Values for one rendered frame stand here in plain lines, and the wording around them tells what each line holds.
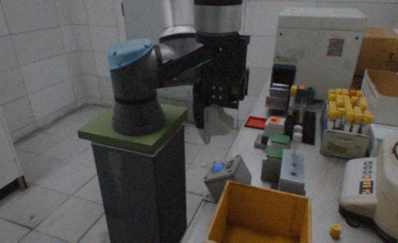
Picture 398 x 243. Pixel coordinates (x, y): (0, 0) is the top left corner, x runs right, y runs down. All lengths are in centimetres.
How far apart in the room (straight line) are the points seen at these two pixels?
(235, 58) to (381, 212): 36
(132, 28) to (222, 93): 237
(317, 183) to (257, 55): 188
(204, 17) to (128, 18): 239
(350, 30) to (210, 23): 70
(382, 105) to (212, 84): 50
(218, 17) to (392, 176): 38
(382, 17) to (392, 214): 196
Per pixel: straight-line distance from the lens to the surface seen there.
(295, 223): 52
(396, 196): 57
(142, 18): 274
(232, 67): 47
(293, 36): 108
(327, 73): 111
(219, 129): 51
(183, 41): 75
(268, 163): 64
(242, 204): 51
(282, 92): 101
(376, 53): 149
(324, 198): 66
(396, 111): 86
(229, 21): 45
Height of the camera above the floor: 128
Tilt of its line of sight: 26 degrees down
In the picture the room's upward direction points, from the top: straight up
